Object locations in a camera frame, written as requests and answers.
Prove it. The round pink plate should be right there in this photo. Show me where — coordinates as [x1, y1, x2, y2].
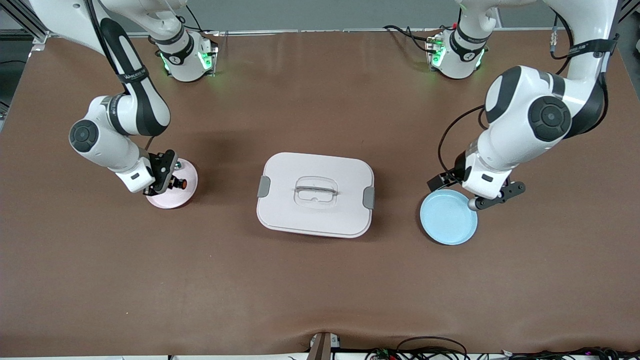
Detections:
[145, 158, 199, 210]

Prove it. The round light blue plate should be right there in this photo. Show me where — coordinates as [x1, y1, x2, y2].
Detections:
[419, 188, 479, 246]

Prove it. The white lidded storage box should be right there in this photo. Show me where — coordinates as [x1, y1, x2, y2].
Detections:
[256, 152, 376, 239]

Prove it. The brown table cover sheet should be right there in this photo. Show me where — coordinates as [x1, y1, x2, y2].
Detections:
[0, 29, 640, 358]

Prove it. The black left arm base cable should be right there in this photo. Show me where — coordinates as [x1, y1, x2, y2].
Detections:
[382, 24, 437, 54]

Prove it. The black arm base cable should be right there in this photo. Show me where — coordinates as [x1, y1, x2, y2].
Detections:
[185, 4, 221, 39]
[382, 24, 437, 54]

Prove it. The black looped cable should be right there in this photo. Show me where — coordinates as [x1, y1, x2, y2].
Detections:
[396, 336, 469, 360]

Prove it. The black right arm base cable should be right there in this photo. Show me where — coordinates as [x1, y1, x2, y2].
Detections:
[185, 4, 221, 39]

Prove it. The metal mount post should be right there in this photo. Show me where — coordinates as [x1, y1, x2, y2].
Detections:
[306, 332, 342, 360]

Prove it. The tangled cable bundle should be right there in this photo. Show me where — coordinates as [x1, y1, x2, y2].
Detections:
[365, 346, 640, 360]

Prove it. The aluminium frame profile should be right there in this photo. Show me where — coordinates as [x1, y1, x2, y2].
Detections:
[0, 0, 51, 45]

